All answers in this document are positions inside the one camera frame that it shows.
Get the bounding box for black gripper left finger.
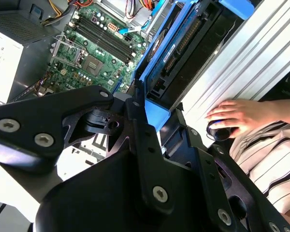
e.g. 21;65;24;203
0;79;176;216

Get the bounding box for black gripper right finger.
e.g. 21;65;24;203
159;103;290;232

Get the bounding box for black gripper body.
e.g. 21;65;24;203
35;145;232;232

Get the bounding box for round black tool blue ring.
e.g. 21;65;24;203
206;119;234;142

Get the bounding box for blue data wire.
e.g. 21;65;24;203
117;0;165;35

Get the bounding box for hard disk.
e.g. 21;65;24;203
134;0;255;129

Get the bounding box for bare person hand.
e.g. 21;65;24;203
204;99;264;140

